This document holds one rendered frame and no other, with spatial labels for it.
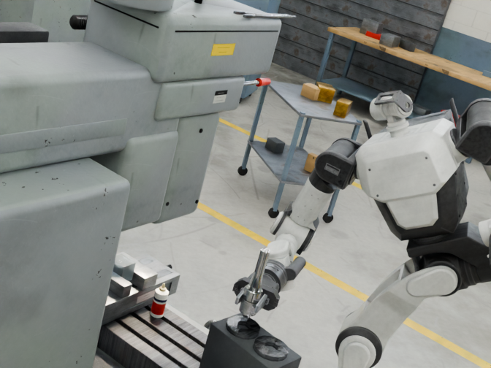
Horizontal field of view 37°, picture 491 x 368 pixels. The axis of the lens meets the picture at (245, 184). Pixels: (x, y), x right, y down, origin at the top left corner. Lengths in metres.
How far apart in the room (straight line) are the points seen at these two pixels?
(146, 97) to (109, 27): 0.19
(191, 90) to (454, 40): 7.88
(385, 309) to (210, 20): 1.02
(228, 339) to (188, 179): 0.43
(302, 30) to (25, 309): 9.06
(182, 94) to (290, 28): 8.75
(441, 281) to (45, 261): 1.14
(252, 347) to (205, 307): 2.33
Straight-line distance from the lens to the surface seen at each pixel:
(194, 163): 1.99
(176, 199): 1.99
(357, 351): 2.31
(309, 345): 4.18
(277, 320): 4.30
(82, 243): 1.57
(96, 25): 1.82
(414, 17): 9.68
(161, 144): 1.81
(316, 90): 5.68
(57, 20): 6.61
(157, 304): 2.24
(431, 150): 2.03
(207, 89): 1.87
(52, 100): 1.53
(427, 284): 2.19
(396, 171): 2.07
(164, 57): 1.69
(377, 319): 2.30
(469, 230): 2.21
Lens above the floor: 2.19
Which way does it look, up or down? 21 degrees down
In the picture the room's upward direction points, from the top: 15 degrees clockwise
